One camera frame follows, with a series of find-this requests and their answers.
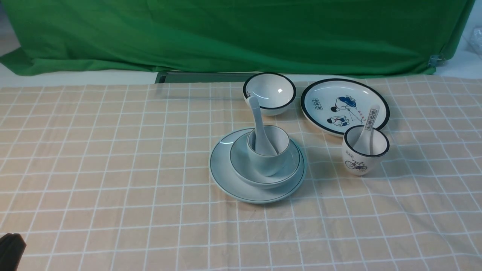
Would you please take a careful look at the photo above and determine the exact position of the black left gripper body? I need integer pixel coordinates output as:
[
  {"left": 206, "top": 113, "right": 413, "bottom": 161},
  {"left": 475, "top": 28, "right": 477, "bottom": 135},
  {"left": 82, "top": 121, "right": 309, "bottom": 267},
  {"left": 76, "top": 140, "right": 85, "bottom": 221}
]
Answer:
[{"left": 0, "top": 233, "right": 26, "bottom": 271}]

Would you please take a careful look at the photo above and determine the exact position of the light blue ceramic bowl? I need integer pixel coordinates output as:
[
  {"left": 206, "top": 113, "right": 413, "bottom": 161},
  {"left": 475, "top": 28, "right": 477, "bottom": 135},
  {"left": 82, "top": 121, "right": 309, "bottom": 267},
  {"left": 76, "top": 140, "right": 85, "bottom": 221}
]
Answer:
[{"left": 230, "top": 132, "right": 306, "bottom": 189}]

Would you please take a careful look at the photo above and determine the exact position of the light blue ceramic cup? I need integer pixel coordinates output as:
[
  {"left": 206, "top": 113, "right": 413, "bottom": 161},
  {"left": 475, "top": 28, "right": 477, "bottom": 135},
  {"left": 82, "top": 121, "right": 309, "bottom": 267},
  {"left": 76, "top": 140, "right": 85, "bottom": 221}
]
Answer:
[{"left": 247, "top": 125, "right": 291, "bottom": 176}]

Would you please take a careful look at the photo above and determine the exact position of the light blue ceramic spoon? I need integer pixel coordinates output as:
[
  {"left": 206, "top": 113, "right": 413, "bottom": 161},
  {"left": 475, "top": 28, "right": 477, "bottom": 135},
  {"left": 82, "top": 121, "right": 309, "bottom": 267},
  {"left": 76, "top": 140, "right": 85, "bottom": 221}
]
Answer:
[{"left": 247, "top": 96, "right": 277, "bottom": 156}]

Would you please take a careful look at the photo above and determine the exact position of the beige checked tablecloth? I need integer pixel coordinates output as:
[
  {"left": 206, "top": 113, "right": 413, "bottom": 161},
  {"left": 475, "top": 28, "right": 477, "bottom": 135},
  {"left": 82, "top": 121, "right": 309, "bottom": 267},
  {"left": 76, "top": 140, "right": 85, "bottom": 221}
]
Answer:
[{"left": 0, "top": 75, "right": 482, "bottom": 271}]

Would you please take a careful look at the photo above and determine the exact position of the green backdrop cloth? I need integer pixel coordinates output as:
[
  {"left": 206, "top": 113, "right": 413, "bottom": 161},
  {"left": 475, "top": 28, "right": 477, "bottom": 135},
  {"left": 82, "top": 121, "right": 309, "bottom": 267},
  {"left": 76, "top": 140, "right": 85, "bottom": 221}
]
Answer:
[{"left": 1, "top": 0, "right": 474, "bottom": 77}]

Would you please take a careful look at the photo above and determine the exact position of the light blue ceramic plate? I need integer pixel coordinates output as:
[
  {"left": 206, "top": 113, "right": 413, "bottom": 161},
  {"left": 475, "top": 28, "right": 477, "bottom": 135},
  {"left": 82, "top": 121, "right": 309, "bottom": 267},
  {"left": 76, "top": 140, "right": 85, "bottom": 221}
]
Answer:
[{"left": 208, "top": 127, "right": 307, "bottom": 204}]

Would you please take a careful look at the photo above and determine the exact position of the white bowl with black rim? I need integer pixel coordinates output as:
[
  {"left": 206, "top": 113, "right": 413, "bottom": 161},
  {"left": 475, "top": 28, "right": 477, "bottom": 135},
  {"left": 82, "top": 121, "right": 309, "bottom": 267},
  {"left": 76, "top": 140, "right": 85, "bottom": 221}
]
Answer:
[{"left": 243, "top": 72, "right": 297, "bottom": 116}]

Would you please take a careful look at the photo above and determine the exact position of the white plate with cartoon print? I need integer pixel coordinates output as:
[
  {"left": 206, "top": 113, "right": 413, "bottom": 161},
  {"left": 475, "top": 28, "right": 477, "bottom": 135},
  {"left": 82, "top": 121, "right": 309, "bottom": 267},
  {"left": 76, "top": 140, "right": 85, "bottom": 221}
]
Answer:
[{"left": 300, "top": 78, "right": 390, "bottom": 137}]

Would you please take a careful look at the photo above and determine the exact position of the white cup with bicycle print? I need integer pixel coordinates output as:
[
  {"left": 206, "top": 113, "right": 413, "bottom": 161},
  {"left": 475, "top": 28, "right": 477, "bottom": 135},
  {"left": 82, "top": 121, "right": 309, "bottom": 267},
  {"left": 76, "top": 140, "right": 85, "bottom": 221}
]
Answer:
[{"left": 342, "top": 125, "right": 390, "bottom": 176}]

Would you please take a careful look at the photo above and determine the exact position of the white spoon with characters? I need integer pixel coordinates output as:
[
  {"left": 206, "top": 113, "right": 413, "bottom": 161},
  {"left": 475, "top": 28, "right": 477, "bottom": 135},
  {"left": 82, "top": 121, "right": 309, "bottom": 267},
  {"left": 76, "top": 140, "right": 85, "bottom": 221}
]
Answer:
[{"left": 353, "top": 104, "right": 380, "bottom": 155}]

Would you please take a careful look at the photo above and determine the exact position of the metal binder clip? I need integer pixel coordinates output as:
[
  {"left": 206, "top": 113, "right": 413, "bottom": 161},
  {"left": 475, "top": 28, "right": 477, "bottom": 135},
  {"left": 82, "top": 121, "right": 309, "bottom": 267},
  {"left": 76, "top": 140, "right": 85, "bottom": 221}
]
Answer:
[{"left": 427, "top": 54, "right": 447, "bottom": 67}]

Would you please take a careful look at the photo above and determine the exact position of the grey metal rail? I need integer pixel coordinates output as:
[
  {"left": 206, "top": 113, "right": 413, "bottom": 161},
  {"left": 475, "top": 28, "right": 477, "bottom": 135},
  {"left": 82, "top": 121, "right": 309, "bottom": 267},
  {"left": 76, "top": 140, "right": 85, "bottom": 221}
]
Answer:
[{"left": 155, "top": 71, "right": 257, "bottom": 84}]

